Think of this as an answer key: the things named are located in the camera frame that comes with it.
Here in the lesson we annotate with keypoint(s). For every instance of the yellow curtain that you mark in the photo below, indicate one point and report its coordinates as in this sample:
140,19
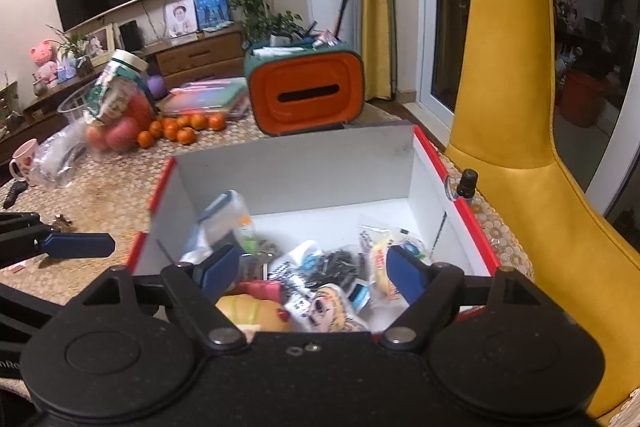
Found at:
375,7

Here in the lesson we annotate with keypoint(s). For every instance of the black remote control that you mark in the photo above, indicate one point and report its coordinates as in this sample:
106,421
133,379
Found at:
12,194

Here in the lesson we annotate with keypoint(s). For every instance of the cartoon plush doll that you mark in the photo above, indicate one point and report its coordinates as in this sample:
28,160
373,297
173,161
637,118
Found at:
327,307

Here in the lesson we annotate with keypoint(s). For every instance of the orange bucket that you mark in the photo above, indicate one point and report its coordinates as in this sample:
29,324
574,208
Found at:
580,99

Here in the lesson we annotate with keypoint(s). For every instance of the bag of black clips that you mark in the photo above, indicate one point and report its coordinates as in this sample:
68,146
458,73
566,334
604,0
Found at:
335,263

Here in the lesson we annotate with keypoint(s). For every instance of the clear plastic zip bag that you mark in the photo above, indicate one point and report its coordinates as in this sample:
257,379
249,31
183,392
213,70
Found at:
60,157

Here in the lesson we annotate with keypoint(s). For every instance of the gold lace patterned desktop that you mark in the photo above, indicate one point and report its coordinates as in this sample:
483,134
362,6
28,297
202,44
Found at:
115,187

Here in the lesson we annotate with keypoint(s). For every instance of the blue picture board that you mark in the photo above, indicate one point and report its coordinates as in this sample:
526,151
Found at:
212,9

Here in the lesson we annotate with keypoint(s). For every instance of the colourful flat plastic case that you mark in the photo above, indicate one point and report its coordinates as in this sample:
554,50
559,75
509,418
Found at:
210,97

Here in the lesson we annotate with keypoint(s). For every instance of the purple ball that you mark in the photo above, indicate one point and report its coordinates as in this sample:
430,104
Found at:
157,87

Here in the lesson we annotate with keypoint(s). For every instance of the child portrait picture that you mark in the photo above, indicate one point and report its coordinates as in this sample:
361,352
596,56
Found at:
181,18

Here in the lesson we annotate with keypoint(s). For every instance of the small dark bottle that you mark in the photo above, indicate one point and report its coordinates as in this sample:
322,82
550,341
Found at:
467,184

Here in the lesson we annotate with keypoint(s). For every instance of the yellow chair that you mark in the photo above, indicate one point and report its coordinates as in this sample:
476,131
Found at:
525,107

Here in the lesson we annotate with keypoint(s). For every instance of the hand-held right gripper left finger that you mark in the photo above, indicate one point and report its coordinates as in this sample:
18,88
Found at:
220,269

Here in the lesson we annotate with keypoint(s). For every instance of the potted grass plant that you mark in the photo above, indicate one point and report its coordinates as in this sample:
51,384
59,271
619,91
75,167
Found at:
82,66

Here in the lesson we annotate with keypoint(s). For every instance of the wooden television cabinet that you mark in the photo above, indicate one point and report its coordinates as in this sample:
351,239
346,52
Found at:
200,57

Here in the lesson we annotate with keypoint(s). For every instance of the black speaker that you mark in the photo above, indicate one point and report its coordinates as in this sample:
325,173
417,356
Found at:
130,36

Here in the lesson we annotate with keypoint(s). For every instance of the pile of mandarins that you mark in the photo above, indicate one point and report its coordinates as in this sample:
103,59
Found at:
185,135

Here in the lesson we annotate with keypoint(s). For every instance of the silver snack packet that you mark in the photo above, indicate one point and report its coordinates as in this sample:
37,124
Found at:
257,257

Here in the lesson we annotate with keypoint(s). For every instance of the small metal clip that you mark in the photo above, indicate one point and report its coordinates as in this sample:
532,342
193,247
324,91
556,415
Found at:
62,221

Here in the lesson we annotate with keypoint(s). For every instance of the white blue snack packet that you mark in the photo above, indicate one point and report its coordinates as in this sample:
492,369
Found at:
225,214

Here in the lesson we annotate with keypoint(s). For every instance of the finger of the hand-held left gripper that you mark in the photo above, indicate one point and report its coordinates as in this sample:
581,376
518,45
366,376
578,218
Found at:
80,246

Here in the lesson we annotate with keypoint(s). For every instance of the cream photo frame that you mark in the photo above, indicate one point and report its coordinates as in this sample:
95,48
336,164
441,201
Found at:
99,43

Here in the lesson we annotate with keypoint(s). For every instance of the red cardboard box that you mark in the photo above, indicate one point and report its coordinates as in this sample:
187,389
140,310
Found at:
310,172

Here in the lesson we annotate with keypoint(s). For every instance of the large orange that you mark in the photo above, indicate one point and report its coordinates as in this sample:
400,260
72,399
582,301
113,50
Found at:
140,107

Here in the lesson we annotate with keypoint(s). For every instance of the blueberry cake packet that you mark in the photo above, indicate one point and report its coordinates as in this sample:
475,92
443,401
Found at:
380,252

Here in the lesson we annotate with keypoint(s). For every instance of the pink strawberry mug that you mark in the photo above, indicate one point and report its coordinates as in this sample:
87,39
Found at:
25,159

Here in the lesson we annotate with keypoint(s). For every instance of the black stick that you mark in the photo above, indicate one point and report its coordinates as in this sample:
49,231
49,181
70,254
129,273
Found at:
342,12

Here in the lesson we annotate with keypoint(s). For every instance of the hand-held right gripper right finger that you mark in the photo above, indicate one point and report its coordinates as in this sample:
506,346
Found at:
405,274

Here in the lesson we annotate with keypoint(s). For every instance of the yellow bun toy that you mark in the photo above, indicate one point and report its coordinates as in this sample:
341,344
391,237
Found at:
245,309

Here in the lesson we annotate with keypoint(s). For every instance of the pink pig plush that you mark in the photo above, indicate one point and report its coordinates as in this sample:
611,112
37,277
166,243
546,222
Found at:
44,57

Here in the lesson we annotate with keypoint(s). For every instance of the clear plastic container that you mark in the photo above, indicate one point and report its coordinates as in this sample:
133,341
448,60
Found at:
75,107

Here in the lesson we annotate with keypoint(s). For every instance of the green orange tissue box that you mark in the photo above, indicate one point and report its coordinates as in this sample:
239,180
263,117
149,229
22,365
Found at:
305,77

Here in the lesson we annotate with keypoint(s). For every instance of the green white bag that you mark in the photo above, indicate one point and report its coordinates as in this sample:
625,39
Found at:
117,77

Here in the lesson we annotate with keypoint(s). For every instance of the red apple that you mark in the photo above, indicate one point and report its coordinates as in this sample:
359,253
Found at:
122,134
96,139

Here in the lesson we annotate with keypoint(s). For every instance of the white framed glass door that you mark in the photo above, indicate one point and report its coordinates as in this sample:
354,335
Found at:
426,32

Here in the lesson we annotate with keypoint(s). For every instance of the pastel blue card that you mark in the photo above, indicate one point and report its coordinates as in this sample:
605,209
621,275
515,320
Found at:
66,71

